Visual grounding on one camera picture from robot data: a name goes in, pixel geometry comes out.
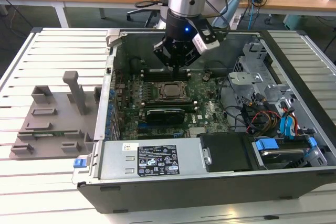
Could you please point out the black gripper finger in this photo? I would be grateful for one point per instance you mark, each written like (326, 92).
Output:
(190, 56)
(162, 51)

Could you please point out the silver CPU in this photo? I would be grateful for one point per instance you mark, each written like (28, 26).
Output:
(172, 89)

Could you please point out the black RAM slot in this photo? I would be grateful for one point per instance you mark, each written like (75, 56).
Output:
(162, 70)
(162, 73)
(162, 76)
(190, 101)
(190, 109)
(162, 79)
(190, 104)

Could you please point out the silver coin battery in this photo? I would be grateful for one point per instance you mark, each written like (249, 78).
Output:
(206, 78)

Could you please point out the black office chair base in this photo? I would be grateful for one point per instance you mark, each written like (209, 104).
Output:
(139, 12)

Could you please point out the green motherboard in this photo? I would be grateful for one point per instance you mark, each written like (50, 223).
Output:
(210, 108)

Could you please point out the white power strip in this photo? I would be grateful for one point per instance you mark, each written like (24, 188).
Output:
(235, 20)

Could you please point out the silver metal disk bay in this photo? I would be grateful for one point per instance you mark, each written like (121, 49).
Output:
(244, 79)

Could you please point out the black graphics card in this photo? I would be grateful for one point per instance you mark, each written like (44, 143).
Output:
(165, 119)

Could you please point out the silver finned heat sink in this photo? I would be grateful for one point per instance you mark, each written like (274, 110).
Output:
(197, 131)

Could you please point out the blue expansion slot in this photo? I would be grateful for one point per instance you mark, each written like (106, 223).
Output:
(141, 124)

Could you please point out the black plastic shroud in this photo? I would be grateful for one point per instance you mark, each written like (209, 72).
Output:
(225, 153)

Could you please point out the teal cabinet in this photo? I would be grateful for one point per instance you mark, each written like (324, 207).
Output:
(295, 22)

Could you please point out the grey power supply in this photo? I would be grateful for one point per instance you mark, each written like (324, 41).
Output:
(118, 155)

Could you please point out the grey parts rack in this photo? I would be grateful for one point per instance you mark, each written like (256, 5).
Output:
(60, 124)

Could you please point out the hard disk in blue carrier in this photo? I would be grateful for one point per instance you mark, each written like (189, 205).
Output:
(283, 155)

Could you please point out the blue plastic case latch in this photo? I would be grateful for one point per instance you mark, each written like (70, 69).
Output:
(80, 163)

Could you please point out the green RAM stick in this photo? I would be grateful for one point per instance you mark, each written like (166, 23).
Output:
(47, 135)

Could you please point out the black open PC case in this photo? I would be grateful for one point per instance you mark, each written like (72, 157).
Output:
(157, 197)

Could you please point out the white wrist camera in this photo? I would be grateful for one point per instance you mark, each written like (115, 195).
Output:
(206, 43)

